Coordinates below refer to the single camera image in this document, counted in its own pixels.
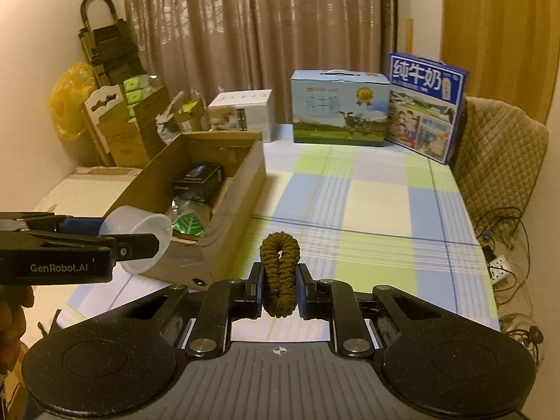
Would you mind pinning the golden curtain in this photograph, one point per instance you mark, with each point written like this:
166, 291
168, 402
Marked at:
494, 30

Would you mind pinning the black product box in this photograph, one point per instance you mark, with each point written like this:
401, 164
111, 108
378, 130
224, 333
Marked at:
197, 179

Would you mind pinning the beige quilted chair cover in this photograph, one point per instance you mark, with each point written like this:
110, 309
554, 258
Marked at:
494, 162

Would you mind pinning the brown sheer curtain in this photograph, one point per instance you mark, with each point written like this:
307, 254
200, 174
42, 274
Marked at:
262, 30

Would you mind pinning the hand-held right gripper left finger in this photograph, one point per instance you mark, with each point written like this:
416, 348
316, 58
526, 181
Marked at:
253, 288

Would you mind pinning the stack of green packets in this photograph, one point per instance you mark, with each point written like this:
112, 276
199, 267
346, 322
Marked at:
135, 96

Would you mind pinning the crumpled grey plastic bag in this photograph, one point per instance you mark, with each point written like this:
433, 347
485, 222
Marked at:
164, 127

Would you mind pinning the dark blue milk carton box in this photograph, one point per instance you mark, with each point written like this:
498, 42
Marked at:
420, 109

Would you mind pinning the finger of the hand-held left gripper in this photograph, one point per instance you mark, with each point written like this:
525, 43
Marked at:
83, 226
135, 247

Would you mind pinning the white printed box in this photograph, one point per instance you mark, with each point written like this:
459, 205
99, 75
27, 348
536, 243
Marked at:
253, 113

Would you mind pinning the long cardboard box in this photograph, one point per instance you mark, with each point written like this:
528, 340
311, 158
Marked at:
236, 210

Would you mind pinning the light blue milk carton box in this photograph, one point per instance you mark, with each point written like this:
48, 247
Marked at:
332, 109

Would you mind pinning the white power strip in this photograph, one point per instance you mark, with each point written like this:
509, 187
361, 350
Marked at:
498, 269

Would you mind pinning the silver foil pouch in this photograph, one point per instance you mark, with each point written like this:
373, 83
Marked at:
188, 223

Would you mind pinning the person's left hand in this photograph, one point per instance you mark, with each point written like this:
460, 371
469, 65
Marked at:
15, 319

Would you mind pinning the black folding cart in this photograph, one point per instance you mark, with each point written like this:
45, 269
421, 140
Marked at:
109, 48

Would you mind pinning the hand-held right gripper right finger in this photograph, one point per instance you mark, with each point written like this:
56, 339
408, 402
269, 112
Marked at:
306, 291

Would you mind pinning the clear plastic cup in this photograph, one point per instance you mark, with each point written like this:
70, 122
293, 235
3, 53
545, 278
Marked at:
144, 227

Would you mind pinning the yellow plastic bag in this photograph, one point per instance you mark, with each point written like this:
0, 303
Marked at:
70, 105

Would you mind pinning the open brown carton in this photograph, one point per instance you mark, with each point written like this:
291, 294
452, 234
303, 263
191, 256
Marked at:
127, 144

